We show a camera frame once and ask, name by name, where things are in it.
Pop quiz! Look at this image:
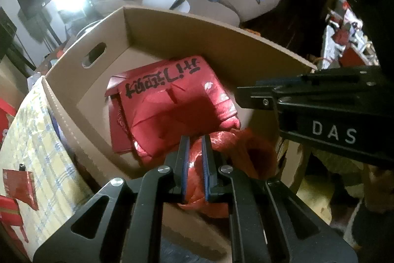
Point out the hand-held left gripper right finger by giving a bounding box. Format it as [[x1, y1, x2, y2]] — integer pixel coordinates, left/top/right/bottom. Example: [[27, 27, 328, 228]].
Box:
[[201, 134, 360, 263]]

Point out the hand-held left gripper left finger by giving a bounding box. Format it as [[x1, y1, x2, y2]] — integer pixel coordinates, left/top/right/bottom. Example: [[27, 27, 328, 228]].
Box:
[[33, 135, 191, 263]]

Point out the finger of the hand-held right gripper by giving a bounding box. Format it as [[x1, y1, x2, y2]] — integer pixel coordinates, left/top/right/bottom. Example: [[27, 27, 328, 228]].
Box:
[[255, 65, 383, 90], [235, 86, 383, 112]]

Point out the red plastic ribbon ball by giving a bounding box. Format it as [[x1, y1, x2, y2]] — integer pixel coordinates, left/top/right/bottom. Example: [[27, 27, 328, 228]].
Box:
[[177, 129, 279, 217]]

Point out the red woven tote bag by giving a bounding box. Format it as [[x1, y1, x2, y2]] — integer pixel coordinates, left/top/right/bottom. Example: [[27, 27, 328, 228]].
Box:
[[105, 55, 242, 166]]

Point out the dark red paper bag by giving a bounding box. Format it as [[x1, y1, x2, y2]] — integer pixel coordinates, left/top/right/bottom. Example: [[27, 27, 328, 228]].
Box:
[[106, 74, 145, 156]]

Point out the brown cardboard box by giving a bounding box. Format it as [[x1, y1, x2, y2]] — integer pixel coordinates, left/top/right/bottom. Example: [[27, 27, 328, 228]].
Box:
[[40, 4, 317, 251]]

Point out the cluttered side table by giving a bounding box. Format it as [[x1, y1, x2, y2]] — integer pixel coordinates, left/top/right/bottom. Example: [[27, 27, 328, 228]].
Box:
[[320, 0, 380, 66]]

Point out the yellow plaid tablecloth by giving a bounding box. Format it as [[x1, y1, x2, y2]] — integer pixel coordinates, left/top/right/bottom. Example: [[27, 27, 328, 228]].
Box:
[[0, 76, 90, 254]]

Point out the flat red packet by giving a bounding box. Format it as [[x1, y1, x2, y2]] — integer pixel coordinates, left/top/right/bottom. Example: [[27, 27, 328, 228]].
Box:
[[2, 164, 39, 212]]

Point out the round dark side table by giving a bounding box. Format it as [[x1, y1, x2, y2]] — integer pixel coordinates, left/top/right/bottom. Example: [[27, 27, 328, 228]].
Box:
[[75, 21, 103, 37]]

